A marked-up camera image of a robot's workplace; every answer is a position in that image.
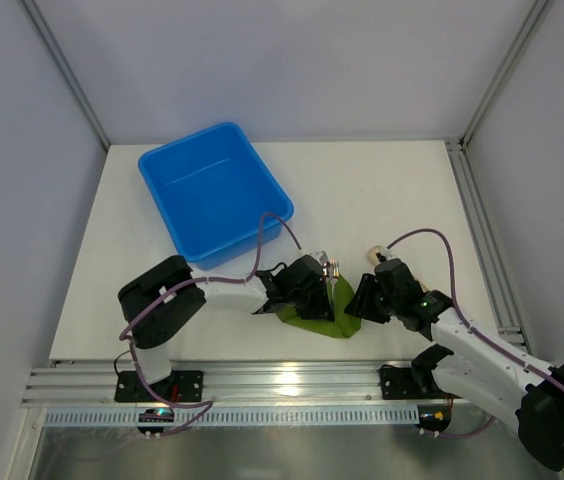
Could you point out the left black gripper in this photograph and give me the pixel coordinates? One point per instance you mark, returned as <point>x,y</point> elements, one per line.
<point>322,298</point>

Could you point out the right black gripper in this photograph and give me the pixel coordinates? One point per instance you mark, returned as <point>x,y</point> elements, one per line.
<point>368,298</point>

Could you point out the green paper napkin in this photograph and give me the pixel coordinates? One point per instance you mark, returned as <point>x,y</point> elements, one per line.
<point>344,305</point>

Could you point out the beige cutlery tray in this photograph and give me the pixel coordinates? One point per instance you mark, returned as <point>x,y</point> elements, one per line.
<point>373,255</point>

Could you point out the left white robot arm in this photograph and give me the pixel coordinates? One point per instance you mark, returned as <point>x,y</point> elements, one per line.
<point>160,302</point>

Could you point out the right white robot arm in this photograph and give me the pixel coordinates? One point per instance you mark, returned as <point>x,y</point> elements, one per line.
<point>521,391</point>

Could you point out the blue plastic bin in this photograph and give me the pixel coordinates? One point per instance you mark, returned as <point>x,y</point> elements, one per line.
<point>215,195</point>

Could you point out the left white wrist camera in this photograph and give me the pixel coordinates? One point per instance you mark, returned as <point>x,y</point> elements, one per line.
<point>320,256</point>

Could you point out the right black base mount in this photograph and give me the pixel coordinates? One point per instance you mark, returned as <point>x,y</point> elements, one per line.
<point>410,383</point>

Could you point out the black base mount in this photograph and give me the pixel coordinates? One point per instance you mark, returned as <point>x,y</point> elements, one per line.
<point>410,383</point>
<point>180,386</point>

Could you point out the white slotted cable duct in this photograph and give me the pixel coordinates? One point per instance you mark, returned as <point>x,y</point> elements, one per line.
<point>234,416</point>

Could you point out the right aluminium side rail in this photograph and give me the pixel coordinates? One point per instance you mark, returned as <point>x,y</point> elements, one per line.
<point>504,305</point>

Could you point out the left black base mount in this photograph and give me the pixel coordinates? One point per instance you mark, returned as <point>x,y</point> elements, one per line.
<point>180,386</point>

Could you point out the aluminium front rail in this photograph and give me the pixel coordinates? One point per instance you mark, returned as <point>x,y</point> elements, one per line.
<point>248,383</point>

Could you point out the right aluminium frame post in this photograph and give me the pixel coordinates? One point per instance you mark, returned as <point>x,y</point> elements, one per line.
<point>513,55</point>

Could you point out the aluminium frame post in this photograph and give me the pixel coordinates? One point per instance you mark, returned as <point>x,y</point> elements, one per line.
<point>43,30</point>
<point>513,55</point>

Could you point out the left aluminium frame post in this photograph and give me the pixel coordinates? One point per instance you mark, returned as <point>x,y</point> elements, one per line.
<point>43,30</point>

